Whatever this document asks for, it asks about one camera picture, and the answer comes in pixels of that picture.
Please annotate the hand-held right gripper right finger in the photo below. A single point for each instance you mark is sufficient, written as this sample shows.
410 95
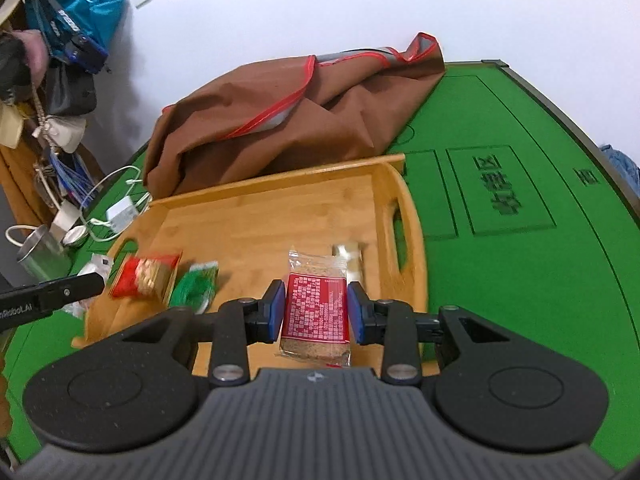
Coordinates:
356 310

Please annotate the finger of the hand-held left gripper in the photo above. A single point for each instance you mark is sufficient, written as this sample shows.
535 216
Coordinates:
70 292

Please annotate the metal cup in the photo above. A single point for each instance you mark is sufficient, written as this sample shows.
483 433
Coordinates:
42 260

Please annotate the dark blue bag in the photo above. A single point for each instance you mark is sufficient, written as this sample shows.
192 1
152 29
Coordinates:
87 52

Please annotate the red gold nut packet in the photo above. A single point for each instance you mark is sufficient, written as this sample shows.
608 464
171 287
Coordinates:
140 275

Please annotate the small white handbag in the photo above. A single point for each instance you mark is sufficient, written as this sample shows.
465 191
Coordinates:
65 132

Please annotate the red biscuit packet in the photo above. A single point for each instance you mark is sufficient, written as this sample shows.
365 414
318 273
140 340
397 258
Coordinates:
315 310

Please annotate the teal bag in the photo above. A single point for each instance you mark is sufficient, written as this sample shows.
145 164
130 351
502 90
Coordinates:
85 5

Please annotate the gold spotted white packet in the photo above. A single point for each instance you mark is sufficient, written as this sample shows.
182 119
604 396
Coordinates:
347 255

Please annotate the blue cloth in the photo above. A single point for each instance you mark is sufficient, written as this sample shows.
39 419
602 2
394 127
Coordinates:
622 162

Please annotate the pink cloth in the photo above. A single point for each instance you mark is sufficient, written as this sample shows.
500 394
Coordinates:
37 55

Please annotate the green snack packet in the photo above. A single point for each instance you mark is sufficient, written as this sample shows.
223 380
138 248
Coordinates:
195 285

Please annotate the black handbag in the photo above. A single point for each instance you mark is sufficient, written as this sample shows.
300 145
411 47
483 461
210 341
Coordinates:
70 92

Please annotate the brown cloth bag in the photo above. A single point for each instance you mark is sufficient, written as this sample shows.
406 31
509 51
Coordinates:
280 125

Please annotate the dark cloth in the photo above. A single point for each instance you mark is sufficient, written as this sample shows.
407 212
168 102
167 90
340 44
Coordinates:
12 70

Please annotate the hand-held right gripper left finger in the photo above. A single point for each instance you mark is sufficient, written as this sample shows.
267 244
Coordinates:
275 310

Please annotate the wooden tray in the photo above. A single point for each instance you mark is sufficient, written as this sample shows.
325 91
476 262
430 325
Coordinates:
275 210

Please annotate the brown white snack packet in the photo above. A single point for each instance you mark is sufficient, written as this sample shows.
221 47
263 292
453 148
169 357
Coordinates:
102 265

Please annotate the white paper bag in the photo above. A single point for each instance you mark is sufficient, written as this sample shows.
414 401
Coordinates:
65 217

